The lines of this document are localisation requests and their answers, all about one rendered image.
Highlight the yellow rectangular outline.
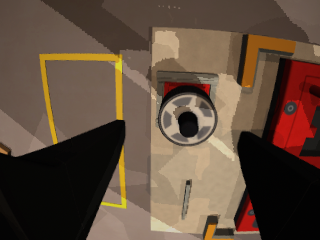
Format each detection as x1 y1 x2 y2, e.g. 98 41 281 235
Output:
39 53 127 208

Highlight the brown wooden block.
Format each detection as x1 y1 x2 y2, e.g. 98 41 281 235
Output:
0 143 11 155

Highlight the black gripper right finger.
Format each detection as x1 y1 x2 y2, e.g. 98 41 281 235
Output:
236 132 320 240

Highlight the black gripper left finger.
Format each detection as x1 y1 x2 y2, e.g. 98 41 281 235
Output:
0 120 125 240

